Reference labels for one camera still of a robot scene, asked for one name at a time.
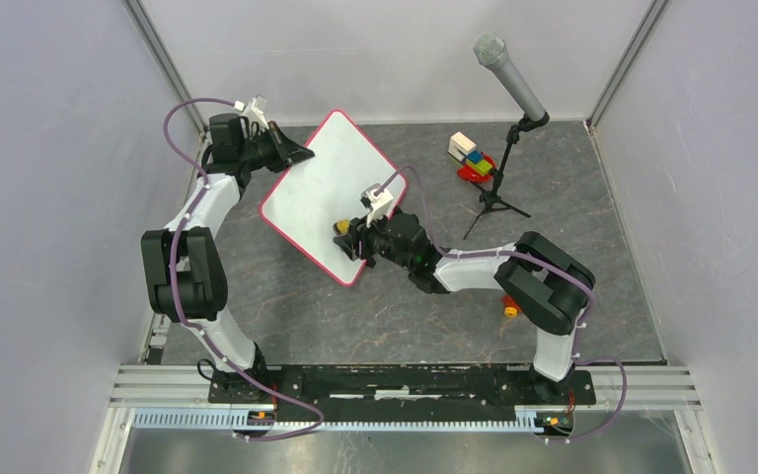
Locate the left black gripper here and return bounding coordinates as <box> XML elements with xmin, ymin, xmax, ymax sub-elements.
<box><xmin>240</xmin><ymin>122</ymin><xmax>315</xmax><ymax>175</ymax></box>

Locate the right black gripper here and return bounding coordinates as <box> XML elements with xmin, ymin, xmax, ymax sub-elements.
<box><xmin>334</xmin><ymin>206</ymin><xmax>414</xmax><ymax>272</ymax></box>

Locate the yellow bone-shaped eraser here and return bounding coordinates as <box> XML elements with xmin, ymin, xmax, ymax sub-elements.
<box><xmin>334</xmin><ymin>219</ymin><xmax>350</xmax><ymax>235</ymax></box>

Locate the pink framed whiteboard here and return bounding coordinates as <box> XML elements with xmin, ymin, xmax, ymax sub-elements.
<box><xmin>259</xmin><ymin>110</ymin><xmax>397</xmax><ymax>286</ymax></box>

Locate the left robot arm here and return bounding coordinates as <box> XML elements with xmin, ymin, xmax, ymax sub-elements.
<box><xmin>141</xmin><ymin>113</ymin><xmax>315</xmax><ymax>403</ymax></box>

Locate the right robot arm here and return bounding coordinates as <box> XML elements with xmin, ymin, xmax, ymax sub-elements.
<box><xmin>333</xmin><ymin>211</ymin><xmax>596</xmax><ymax>403</ymax></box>

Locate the colourful toy block stack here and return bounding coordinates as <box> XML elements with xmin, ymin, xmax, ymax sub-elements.
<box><xmin>447</xmin><ymin>131</ymin><xmax>495</xmax><ymax>184</ymax></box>

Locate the red yellow toy car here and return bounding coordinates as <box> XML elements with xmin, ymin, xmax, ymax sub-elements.
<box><xmin>500</xmin><ymin>295</ymin><xmax>521</xmax><ymax>318</ymax></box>

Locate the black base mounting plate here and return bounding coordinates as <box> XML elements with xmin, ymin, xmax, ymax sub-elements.
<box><xmin>199</xmin><ymin>363</ymin><xmax>597</xmax><ymax>423</ymax></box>

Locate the black microphone tripod stand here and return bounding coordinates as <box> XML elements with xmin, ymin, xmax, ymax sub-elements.
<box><xmin>463</xmin><ymin>113</ymin><xmax>550</xmax><ymax>240</ymax></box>

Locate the silver microphone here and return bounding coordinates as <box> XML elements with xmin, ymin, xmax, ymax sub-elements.
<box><xmin>473</xmin><ymin>33</ymin><xmax>547</xmax><ymax>121</ymax></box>

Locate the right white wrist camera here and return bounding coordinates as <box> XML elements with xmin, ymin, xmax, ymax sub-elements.
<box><xmin>360</xmin><ymin>184</ymin><xmax>395</xmax><ymax>228</ymax></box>

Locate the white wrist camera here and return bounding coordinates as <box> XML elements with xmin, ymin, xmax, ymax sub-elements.
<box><xmin>233</xmin><ymin>95</ymin><xmax>268</xmax><ymax>137</ymax></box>
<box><xmin>360</xmin><ymin>184</ymin><xmax>395</xmax><ymax>228</ymax></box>

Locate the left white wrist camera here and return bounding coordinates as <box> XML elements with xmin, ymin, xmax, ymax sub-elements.
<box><xmin>233</xmin><ymin>95</ymin><xmax>268</xmax><ymax>137</ymax></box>

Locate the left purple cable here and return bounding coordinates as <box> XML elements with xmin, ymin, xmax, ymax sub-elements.
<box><xmin>163</xmin><ymin>97</ymin><xmax>326</xmax><ymax>443</ymax></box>

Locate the purple cable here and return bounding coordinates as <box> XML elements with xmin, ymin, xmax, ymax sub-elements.
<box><xmin>372</xmin><ymin>164</ymin><xmax>629</xmax><ymax>444</ymax></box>
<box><xmin>163</xmin><ymin>97</ymin><xmax>326</xmax><ymax>443</ymax></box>

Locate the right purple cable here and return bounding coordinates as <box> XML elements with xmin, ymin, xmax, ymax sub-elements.
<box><xmin>372</xmin><ymin>164</ymin><xmax>629</xmax><ymax>444</ymax></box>

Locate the slotted cable duct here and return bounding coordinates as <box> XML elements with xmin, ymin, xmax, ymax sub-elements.
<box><xmin>132</xmin><ymin>408</ymin><xmax>543</xmax><ymax>435</ymax></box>

